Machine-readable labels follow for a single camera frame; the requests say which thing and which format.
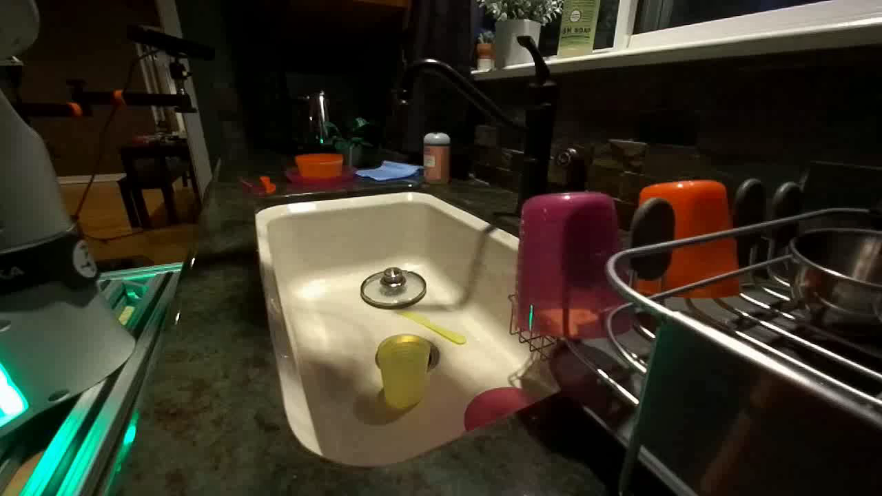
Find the yellow plastic utensil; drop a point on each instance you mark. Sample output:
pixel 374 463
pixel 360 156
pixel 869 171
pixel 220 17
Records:
pixel 438 329

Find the metal sink drain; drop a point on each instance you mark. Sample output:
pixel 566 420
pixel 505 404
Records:
pixel 434 357

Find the stainless steel pot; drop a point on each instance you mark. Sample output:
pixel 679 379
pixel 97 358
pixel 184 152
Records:
pixel 843 272

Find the yellow plastic cup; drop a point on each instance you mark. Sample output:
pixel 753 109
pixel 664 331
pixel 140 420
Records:
pixel 403 371

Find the white window sill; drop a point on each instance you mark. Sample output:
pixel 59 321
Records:
pixel 734 37

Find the metal robot mounting table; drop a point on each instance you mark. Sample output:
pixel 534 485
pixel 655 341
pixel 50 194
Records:
pixel 101 387

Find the glass pot lid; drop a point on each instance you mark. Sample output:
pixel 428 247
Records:
pixel 392 288

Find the potted plant white pot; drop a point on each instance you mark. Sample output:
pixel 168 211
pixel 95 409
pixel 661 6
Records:
pixel 515 37

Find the magenta plastic cup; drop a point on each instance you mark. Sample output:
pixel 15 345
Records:
pixel 566 256

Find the dark wooden stool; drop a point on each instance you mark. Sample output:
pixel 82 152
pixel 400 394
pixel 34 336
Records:
pixel 152 174

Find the black stand orange clamps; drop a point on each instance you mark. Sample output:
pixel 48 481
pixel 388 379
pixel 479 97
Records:
pixel 111 97

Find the white sink basin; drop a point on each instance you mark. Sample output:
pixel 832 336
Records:
pixel 322 313

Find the orange plastic cup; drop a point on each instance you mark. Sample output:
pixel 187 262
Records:
pixel 705 236

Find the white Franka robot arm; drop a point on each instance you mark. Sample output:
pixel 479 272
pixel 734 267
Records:
pixel 37 276

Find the dark bronze faucet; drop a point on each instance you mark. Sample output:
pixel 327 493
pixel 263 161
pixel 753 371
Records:
pixel 540 128

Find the blue dish cloth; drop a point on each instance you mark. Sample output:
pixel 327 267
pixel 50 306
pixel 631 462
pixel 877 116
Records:
pixel 388 171

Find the soap dispenser orange label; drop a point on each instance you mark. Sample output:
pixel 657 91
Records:
pixel 438 161

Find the pink plastic bowl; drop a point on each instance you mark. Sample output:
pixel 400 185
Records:
pixel 496 409

